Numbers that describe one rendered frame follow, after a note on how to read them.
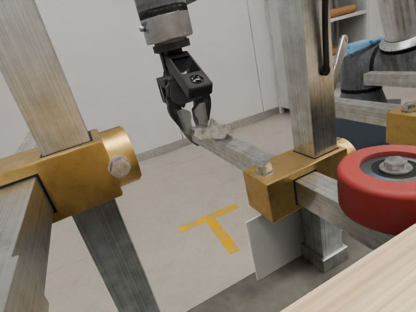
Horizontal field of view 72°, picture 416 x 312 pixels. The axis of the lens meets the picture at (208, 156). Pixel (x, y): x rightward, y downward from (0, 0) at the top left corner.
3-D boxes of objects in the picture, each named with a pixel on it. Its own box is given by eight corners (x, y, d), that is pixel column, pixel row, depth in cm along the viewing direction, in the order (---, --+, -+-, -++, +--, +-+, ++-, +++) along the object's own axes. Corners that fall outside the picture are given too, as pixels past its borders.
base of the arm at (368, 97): (330, 116, 120) (329, 93, 117) (343, 102, 133) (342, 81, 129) (382, 116, 108) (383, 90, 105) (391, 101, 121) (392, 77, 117)
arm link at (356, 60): (355, 80, 126) (353, 38, 120) (395, 80, 112) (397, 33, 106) (332, 90, 120) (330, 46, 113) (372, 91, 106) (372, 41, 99)
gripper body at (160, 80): (194, 95, 65) (180, 39, 60) (209, 99, 57) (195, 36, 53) (162, 105, 63) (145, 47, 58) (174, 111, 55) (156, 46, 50)
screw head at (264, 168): (251, 173, 33) (249, 163, 32) (266, 166, 34) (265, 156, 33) (262, 179, 31) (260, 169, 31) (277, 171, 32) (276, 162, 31)
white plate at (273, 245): (255, 278, 40) (243, 220, 37) (382, 203, 49) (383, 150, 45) (257, 281, 40) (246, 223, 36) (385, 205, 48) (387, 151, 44)
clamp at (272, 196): (248, 205, 36) (241, 169, 34) (329, 166, 40) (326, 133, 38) (276, 226, 31) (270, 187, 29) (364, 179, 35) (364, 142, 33)
